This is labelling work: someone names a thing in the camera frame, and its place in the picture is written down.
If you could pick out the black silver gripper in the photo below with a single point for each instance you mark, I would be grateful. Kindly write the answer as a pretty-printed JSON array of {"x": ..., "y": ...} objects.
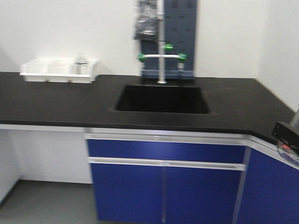
[{"x": 287, "y": 134}]

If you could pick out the red plastic spoon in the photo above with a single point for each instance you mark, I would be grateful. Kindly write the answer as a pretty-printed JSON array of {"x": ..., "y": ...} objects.
[{"x": 287, "y": 148}]

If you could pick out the small glass measuring beaker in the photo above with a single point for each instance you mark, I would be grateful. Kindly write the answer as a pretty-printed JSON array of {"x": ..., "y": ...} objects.
[{"x": 291, "y": 157}]

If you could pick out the blue corner cabinet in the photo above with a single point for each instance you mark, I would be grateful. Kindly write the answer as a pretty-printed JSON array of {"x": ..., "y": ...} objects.
[{"x": 271, "y": 189}]

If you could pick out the black lab sink basin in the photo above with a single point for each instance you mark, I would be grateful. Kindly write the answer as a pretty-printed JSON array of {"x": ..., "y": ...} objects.
[{"x": 170, "y": 99}]

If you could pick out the white lab faucet green knobs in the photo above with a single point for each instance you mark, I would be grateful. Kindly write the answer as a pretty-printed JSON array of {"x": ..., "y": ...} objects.
[{"x": 162, "y": 46}]

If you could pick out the blue base cabinet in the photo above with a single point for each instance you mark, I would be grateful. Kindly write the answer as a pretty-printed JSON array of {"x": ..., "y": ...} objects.
[{"x": 149, "y": 182}]

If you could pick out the blue-grey drying pegboard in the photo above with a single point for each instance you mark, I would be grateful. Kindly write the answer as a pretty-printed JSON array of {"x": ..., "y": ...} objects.
[{"x": 180, "y": 31}]

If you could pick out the clear plastic bag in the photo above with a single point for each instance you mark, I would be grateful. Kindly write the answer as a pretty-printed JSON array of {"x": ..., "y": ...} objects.
[{"x": 146, "y": 23}]

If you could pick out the white right plastic bin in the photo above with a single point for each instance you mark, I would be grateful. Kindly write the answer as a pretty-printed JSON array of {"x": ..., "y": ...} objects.
[{"x": 93, "y": 70}]

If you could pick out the white plastic bin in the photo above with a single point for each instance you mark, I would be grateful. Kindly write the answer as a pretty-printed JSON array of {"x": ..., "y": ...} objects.
[
  {"x": 58, "y": 71},
  {"x": 35, "y": 70},
  {"x": 93, "y": 70}
]

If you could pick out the round-bottom glass flask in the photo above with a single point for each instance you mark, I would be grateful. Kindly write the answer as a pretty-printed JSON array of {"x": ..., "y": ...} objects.
[{"x": 81, "y": 64}]

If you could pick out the white middle plastic bin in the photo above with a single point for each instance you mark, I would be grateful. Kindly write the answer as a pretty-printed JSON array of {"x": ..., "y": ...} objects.
[{"x": 58, "y": 71}]

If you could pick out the white left plastic bin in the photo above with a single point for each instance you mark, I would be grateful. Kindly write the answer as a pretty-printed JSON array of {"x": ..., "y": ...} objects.
[{"x": 35, "y": 70}]

